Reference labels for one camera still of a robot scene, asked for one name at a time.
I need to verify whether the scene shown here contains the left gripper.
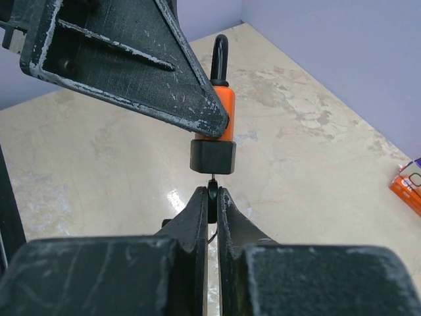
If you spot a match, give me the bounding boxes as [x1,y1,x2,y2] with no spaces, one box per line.
[1,1,49,55]

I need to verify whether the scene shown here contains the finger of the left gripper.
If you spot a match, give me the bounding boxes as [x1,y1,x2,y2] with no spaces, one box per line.
[20,1,224,134]

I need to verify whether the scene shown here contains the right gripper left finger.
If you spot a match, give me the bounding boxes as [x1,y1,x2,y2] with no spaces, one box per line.
[1,187,208,315]

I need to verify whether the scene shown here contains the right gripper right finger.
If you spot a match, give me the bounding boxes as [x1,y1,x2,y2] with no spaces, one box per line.
[216,188,420,315]

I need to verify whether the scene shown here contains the orange padlock keys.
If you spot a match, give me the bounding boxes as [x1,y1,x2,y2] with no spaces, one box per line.
[207,174,218,224]

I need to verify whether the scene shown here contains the orange padlock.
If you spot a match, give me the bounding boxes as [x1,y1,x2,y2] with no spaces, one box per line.
[189,34,236,175]

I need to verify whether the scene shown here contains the orange box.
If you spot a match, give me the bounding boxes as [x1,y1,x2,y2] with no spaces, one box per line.
[389,158,421,215]

